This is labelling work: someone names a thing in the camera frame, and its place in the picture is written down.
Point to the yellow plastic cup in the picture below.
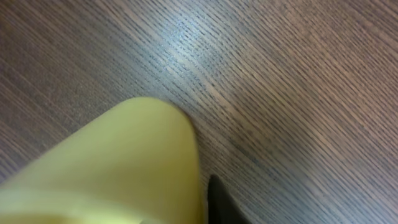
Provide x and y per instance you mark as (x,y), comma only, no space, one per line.
(136,163)

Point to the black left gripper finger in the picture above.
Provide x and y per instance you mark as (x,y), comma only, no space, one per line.
(222,209)

